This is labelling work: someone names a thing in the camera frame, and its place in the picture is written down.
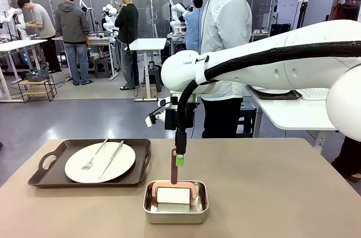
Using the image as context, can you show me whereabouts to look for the silver metal fork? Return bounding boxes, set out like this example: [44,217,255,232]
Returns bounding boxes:
[81,138,109,171]

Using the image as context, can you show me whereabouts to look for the rectangular stainless steel container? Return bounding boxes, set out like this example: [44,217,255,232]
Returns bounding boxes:
[142,180,210,224]

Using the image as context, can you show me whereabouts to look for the brown cardboard box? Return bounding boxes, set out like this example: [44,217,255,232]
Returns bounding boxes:
[140,83,158,100]

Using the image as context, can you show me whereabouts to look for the person in blue shirt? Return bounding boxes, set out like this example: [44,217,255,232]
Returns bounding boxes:
[184,0,204,54]

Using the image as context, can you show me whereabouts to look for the grey wire basket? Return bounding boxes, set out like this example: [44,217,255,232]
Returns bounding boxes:
[26,70,51,82]

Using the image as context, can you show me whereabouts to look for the person in beige t-shirt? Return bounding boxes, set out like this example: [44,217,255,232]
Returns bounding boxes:
[16,0,62,74]

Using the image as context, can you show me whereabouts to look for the white device on black stand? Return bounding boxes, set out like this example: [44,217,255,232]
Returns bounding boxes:
[78,0,95,33]

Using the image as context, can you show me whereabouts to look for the cluttered white work table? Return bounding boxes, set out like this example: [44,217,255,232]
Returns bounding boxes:
[52,34,121,78]

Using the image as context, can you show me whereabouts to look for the dark brown serving tray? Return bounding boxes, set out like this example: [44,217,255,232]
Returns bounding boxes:
[27,138,152,188]
[250,89,303,101]

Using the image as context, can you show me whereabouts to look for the black equipment cases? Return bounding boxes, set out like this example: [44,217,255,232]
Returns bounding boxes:
[270,23,292,37]

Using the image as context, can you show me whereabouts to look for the white side table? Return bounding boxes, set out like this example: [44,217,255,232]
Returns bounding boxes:
[245,85,339,154]

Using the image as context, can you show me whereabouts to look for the long white work table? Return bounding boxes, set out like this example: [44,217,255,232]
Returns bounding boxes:
[0,39,48,102]

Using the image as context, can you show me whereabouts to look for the black clothes rack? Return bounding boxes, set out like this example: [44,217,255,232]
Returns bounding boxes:
[335,0,361,21]

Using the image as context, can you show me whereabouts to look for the black sleeved right arm cable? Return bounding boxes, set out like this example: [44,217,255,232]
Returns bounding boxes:
[176,40,361,134]

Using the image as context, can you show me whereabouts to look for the orange hanging garment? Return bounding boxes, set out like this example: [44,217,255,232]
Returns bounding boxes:
[331,2,344,21]

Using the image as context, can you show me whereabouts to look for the grey door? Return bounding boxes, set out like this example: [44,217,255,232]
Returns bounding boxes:
[303,0,338,27]

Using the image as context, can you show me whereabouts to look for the dark grey plastic stool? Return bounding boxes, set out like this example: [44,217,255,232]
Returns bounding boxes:
[147,61,164,94]

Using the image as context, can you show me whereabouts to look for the black hanging garment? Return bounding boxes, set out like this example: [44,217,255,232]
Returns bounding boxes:
[340,5,360,21]

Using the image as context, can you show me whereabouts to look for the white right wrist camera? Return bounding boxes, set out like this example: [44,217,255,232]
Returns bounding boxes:
[144,96,173,129]

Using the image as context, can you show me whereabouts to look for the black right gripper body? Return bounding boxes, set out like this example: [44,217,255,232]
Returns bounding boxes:
[165,102,198,134]

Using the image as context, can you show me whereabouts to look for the round white dinner plate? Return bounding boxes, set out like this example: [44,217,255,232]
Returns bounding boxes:
[64,142,137,184]
[250,85,293,95]

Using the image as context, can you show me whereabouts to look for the person in grey hoodie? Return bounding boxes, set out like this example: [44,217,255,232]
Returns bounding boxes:
[54,0,94,86]

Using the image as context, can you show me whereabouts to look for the grey plastic step stool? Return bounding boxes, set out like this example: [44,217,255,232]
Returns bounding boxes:
[94,57,111,79]

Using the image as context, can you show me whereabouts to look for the person in dark green sweater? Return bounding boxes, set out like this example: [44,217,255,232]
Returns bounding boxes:
[114,0,141,91]

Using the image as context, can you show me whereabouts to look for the pink lint roller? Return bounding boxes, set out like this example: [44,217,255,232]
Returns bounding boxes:
[151,149,197,213]

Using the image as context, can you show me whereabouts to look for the person in black trousers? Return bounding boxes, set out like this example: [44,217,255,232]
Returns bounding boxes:
[331,135,361,184]

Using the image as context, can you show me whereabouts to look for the black stand with white box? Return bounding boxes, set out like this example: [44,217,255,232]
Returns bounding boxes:
[292,0,310,29]

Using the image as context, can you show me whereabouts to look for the black plastic stool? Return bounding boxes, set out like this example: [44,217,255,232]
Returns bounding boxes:
[236,101,258,138]

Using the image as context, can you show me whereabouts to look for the white shoe shelf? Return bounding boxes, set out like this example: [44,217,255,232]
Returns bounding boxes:
[252,28,270,42]

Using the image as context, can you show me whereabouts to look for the wooden shelf with black frame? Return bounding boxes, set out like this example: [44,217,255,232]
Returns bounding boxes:
[17,76,58,104]

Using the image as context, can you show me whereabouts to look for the slim silver table knife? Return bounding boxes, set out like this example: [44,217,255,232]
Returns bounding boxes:
[98,140,125,179]

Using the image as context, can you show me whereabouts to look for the person in white jacket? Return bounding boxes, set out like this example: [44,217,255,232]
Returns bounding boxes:
[200,0,253,139]

